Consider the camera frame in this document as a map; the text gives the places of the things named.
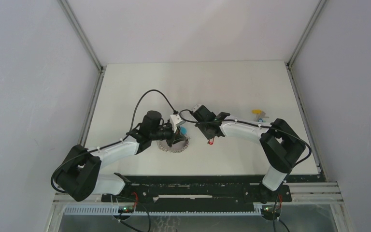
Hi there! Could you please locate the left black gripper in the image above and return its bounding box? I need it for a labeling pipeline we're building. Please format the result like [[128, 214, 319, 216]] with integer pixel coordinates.
[[150, 122, 186, 147]]

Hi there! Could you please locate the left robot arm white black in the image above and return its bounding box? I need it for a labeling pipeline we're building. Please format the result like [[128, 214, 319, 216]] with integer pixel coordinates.
[[50, 111, 187, 202]]

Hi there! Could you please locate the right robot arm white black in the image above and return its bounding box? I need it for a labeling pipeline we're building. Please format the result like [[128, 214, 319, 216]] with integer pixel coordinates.
[[191, 104, 308, 201]]

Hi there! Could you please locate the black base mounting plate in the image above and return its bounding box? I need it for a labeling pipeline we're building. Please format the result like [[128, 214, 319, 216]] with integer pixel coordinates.
[[118, 175, 292, 203]]

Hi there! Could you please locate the left green circuit board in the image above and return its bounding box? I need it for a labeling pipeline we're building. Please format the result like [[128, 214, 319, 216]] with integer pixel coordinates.
[[118, 206, 135, 214]]

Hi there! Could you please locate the green circuit board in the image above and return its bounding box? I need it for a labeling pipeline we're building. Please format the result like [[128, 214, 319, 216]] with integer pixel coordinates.
[[261, 206, 281, 215], [118, 206, 135, 214]]

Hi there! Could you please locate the right green circuit board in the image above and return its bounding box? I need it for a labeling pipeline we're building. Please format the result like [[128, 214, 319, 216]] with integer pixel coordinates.
[[261, 206, 281, 215]]

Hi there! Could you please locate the right black camera cable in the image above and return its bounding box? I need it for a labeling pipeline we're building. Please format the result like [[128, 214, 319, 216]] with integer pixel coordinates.
[[178, 109, 312, 167]]

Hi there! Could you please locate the black camera cable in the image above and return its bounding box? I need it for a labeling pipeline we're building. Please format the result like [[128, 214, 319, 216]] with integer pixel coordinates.
[[178, 109, 312, 167], [129, 89, 179, 135]]

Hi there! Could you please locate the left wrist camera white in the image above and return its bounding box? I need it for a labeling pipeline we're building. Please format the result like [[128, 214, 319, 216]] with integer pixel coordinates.
[[169, 114, 185, 132]]

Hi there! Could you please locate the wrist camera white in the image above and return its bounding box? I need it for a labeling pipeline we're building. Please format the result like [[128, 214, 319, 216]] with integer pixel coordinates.
[[169, 114, 185, 132], [192, 104, 202, 111]]

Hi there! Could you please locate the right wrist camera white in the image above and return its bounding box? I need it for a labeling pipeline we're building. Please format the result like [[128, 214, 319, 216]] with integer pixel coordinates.
[[192, 104, 202, 111]]

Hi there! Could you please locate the left black camera cable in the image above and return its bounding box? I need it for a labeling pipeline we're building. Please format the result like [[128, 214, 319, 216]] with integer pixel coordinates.
[[129, 89, 179, 135]]

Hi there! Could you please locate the white slotted cable duct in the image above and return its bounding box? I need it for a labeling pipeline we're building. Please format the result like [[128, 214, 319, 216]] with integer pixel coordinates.
[[63, 205, 264, 216]]

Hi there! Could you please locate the aluminium frame post right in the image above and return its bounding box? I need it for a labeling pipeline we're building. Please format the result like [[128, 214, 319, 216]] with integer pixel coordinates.
[[285, 0, 329, 175]]

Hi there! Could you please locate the aluminium frame post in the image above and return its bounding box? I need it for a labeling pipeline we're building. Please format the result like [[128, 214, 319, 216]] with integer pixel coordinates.
[[58, 0, 104, 145], [285, 0, 329, 175]]

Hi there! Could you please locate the aluminium frame post left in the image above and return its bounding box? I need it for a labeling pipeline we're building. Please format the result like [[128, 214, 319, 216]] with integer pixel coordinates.
[[58, 0, 104, 145]]

